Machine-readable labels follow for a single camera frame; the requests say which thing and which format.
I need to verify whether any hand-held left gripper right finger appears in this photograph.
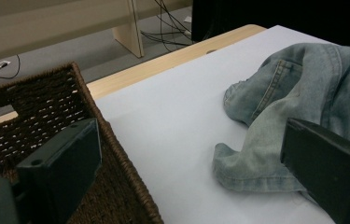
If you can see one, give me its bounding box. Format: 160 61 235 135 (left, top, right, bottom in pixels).
279 117 350 224

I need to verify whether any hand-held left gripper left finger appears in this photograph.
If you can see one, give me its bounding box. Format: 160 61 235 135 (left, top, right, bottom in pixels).
16 117 104 224

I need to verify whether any brown wicker basket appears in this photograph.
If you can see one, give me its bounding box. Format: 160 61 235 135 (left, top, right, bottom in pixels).
0 61 165 224

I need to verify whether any light blue denim garment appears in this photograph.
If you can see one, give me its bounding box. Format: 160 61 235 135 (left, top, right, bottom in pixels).
211 42 350 203

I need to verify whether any light wooden bench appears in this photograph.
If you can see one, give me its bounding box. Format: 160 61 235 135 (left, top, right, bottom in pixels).
0 0 193 67

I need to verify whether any black curtain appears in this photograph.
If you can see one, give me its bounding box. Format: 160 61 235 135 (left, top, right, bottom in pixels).
190 0 350 52

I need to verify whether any short black floor cable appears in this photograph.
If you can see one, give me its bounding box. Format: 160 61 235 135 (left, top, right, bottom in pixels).
0 53 21 82

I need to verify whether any bundle of black cables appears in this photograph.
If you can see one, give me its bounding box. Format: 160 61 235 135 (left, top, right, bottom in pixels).
139 0 194 53

